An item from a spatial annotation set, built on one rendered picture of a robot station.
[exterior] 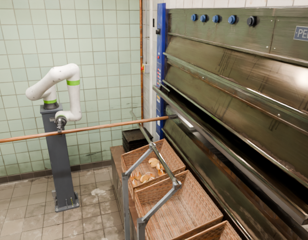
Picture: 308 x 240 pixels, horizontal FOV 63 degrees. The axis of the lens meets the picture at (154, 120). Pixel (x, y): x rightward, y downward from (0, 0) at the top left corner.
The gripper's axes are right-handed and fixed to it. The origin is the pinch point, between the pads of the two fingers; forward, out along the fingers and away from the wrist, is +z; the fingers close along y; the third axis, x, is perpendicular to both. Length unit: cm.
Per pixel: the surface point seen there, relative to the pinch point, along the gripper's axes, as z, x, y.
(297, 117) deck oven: 122, -103, -51
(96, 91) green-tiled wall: -121, -39, 5
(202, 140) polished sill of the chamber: 44, -105, -1
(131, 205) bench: 33, -50, 60
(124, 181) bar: 41, -44, 27
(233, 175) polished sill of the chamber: 89, -103, 1
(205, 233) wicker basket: 94, -85, 38
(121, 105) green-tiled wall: -122, -71, 26
